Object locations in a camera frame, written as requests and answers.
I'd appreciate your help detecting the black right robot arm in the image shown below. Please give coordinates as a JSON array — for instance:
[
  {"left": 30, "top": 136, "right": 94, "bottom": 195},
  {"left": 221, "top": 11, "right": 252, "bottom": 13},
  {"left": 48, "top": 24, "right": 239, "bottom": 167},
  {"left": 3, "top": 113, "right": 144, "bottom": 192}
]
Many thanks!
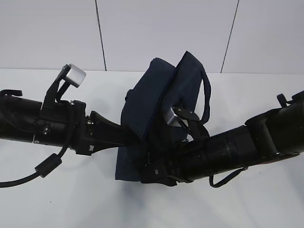
[{"left": 140, "top": 92, "right": 304, "bottom": 188}]

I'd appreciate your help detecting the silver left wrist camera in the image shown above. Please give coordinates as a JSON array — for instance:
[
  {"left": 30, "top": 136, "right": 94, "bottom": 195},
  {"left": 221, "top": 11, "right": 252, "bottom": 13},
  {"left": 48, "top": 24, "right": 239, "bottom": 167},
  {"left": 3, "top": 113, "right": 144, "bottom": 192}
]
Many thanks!
[{"left": 63, "top": 64, "right": 86, "bottom": 88}]

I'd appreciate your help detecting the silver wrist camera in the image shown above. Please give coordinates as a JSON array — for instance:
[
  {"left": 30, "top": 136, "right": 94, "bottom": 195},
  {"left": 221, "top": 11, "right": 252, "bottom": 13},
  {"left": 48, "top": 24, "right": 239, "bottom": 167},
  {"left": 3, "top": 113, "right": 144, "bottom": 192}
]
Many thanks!
[
  {"left": 63, "top": 64, "right": 86, "bottom": 88},
  {"left": 163, "top": 106, "right": 205, "bottom": 133}
]

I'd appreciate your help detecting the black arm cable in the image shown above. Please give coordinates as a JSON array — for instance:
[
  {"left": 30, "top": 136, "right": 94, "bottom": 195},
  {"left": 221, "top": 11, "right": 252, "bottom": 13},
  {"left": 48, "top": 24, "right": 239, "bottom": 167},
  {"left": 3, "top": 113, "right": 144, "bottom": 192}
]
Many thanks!
[
  {"left": 208, "top": 166, "right": 249, "bottom": 189},
  {"left": 0, "top": 133, "right": 72, "bottom": 190}
]

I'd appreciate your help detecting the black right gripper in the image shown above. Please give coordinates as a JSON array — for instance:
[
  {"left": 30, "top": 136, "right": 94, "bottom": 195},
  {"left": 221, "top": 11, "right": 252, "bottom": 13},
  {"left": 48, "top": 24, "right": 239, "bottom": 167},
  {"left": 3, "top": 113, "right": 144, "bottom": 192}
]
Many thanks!
[{"left": 140, "top": 140, "right": 214, "bottom": 187}]

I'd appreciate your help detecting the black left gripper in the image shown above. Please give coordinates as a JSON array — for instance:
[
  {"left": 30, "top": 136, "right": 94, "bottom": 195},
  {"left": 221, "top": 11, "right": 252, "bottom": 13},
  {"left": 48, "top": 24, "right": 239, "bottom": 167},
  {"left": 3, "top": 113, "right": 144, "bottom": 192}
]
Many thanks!
[{"left": 39, "top": 100, "right": 142, "bottom": 157}]

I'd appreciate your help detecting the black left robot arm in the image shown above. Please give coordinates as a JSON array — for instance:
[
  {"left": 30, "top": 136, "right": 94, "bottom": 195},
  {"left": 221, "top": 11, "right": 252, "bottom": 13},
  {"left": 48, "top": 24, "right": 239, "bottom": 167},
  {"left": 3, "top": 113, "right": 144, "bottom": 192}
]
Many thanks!
[{"left": 0, "top": 90, "right": 139, "bottom": 156}]

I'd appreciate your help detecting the navy blue lunch bag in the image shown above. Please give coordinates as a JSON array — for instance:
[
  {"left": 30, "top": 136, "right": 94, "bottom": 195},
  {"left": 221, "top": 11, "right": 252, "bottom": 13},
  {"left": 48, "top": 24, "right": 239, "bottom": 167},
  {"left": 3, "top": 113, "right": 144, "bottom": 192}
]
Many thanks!
[{"left": 115, "top": 52, "right": 211, "bottom": 182}]

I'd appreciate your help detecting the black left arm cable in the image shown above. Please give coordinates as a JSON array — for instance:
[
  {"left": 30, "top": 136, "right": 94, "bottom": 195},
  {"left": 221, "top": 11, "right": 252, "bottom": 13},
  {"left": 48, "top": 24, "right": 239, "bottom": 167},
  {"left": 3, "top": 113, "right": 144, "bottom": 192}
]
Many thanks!
[{"left": 0, "top": 133, "right": 72, "bottom": 190}]

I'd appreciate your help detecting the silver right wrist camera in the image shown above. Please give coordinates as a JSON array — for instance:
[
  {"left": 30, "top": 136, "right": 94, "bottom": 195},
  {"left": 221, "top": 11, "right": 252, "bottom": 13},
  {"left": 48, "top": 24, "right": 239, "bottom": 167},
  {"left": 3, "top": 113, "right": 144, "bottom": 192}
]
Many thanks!
[{"left": 163, "top": 106, "right": 205, "bottom": 133}]

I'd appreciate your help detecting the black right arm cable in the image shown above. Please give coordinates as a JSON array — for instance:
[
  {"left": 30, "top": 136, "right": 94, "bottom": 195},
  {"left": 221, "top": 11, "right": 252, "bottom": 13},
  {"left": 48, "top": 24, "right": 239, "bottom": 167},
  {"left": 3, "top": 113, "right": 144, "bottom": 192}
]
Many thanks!
[{"left": 208, "top": 166, "right": 249, "bottom": 189}]

